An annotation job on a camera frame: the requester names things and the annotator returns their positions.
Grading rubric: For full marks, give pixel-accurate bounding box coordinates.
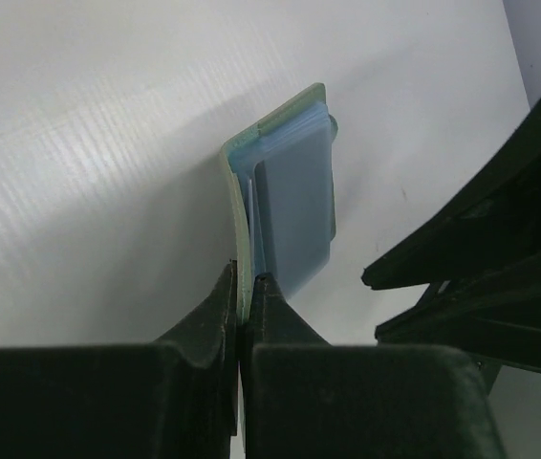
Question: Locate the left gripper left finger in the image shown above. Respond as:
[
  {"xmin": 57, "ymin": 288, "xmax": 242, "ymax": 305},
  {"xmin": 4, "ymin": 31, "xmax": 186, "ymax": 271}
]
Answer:
[{"xmin": 0, "ymin": 263, "xmax": 237, "ymax": 458}]

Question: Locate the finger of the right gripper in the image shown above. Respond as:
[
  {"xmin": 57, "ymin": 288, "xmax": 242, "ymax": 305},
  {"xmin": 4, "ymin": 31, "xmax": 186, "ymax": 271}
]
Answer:
[
  {"xmin": 375, "ymin": 251, "xmax": 541, "ymax": 373},
  {"xmin": 362, "ymin": 99, "xmax": 541, "ymax": 290}
]

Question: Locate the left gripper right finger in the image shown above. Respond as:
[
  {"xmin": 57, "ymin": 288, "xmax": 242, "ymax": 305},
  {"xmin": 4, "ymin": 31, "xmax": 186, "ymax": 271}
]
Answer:
[{"xmin": 241, "ymin": 274, "xmax": 506, "ymax": 458}]

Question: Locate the sage green card holder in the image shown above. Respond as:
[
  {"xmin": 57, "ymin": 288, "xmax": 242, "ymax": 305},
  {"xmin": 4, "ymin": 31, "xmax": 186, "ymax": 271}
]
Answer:
[{"xmin": 220, "ymin": 82, "xmax": 338, "ymax": 323}]

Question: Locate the blue card in holder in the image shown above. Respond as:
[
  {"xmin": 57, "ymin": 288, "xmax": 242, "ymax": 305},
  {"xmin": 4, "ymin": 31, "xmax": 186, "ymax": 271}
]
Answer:
[{"xmin": 228, "ymin": 101, "xmax": 335, "ymax": 297}]

